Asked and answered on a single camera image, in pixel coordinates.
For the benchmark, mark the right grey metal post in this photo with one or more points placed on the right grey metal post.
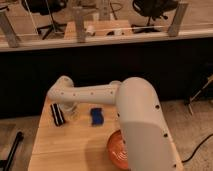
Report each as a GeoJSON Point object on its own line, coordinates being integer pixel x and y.
{"type": "Point", "coordinates": [174, 28]}

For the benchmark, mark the blue block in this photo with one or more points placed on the blue block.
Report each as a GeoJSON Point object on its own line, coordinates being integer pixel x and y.
{"type": "Point", "coordinates": [97, 117]}

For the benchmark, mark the left black office chair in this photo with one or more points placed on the left black office chair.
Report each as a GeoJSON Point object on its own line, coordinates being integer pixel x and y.
{"type": "Point", "coordinates": [46, 7]}

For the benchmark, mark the black stand on floor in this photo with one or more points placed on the black stand on floor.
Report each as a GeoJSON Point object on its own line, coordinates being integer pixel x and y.
{"type": "Point", "coordinates": [5, 164]}

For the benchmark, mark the grey metal post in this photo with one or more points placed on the grey metal post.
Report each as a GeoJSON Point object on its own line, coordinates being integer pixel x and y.
{"type": "Point", "coordinates": [10, 35]}
{"type": "Point", "coordinates": [79, 24]}
{"type": "Point", "coordinates": [174, 28]}

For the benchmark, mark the middle grey metal post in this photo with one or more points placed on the middle grey metal post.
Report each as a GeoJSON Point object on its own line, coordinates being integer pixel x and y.
{"type": "Point", "coordinates": [79, 24]}

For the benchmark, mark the background wooden table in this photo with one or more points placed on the background wooden table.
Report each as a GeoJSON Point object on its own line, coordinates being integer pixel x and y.
{"type": "Point", "coordinates": [100, 28]}

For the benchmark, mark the black office chair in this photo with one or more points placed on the black office chair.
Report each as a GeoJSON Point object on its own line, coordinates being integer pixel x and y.
{"type": "Point", "coordinates": [46, 7]}
{"type": "Point", "coordinates": [152, 9]}

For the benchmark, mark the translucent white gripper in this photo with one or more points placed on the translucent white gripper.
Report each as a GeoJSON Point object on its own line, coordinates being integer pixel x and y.
{"type": "Point", "coordinates": [69, 108]}

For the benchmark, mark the left grey metal post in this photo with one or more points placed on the left grey metal post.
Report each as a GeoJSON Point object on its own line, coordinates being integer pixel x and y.
{"type": "Point", "coordinates": [10, 35]}

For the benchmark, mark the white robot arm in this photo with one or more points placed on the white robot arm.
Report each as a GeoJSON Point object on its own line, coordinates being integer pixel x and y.
{"type": "Point", "coordinates": [144, 129]}

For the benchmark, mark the tripod leg at right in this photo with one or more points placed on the tripod leg at right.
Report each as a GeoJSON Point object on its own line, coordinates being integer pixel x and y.
{"type": "Point", "coordinates": [191, 99]}

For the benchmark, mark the orange plate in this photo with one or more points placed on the orange plate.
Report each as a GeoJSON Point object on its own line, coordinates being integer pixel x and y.
{"type": "Point", "coordinates": [116, 151]}

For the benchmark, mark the right black office chair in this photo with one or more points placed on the right black office chair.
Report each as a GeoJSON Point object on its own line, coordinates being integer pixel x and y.
{"type": "Point", "coordinates": [152, 9]}

